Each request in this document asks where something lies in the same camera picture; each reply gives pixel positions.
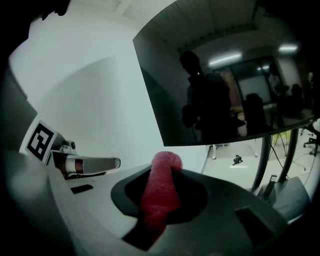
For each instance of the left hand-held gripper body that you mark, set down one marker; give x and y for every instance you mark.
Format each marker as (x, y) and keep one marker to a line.
(41, 140)

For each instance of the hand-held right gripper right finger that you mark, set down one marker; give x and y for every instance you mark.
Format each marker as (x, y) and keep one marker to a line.
(215, 235)

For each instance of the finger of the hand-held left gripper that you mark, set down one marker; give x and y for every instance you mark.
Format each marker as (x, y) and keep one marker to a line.
(100, 163)

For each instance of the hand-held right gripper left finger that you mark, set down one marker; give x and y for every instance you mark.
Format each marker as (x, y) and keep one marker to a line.
(100, 200)

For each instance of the pink cloth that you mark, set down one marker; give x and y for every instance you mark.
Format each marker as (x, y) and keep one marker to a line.
(160, 195)

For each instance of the black TV screen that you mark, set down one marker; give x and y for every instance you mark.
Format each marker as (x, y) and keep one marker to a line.
(175, 87)

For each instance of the small black floor object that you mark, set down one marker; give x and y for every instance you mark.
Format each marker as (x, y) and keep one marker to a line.
(237, 160)

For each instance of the black TV stand pole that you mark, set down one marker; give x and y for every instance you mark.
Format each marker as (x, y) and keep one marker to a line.
(261, 165)
(290, 152)

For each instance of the grey TV stand base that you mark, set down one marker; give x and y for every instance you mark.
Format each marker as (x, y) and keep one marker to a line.
(292, 197)

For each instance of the black office chair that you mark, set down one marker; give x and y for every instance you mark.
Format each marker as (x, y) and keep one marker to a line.
(312, 140)

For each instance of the white desk frame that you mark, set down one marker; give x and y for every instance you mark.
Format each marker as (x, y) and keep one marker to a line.
(212, 152)

